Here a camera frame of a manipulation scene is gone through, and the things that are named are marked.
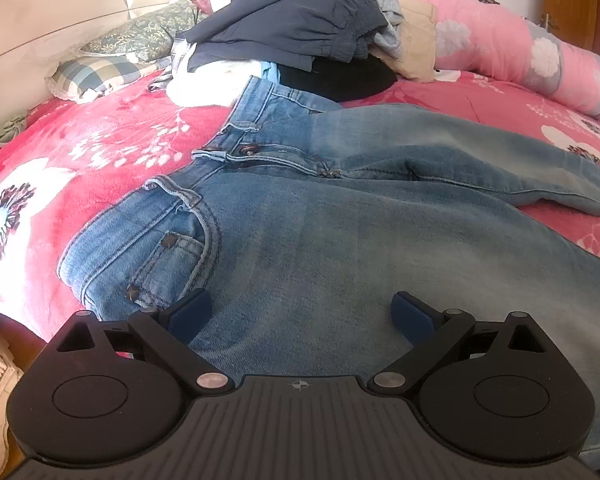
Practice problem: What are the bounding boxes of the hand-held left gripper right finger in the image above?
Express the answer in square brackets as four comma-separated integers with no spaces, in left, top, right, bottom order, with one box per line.
[367,291,546,396]

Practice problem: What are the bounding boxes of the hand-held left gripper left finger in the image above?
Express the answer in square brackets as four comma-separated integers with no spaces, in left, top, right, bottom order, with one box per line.
[55,288,233,396]

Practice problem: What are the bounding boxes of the blue jeans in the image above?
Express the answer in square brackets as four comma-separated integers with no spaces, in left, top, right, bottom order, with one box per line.
[57,76,600,466]

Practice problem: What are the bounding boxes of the white fluffy garment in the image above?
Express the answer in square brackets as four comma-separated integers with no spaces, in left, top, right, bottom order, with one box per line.
[166,57,266,108]

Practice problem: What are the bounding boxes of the red floral blanket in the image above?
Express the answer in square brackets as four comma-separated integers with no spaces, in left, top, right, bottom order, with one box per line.
[0,67,600,341]

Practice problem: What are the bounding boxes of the black garment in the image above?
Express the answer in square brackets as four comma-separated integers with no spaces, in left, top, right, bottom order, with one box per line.
[277,52,398,103]

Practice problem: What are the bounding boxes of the plaid garment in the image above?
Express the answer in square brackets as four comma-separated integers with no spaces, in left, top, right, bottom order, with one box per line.
[147,40,201,91]

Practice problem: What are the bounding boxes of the checked pillow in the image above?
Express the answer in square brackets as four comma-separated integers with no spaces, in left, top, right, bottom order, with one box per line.
[47,54,158,103]

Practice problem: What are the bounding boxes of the pale green pillow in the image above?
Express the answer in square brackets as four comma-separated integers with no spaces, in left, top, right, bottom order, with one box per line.
[0,114,28,157]

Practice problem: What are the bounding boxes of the beige pants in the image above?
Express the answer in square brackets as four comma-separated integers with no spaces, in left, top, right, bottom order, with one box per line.
[377,0,437,83]

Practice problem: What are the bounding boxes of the green floral pillow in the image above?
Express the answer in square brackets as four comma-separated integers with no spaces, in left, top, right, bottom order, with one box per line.
[80,0,211,56]

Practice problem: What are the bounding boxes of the pink floral rolled quilt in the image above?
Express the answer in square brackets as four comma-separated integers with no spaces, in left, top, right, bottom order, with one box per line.
[200,0,600,131]

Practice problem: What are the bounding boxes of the navy elastic-waist garment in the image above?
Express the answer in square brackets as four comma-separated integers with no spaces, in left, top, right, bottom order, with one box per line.
[174,0,390,72]

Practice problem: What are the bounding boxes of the pink and beige headboard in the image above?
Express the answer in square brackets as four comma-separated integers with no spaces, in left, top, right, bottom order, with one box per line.
[0,0,231,141]

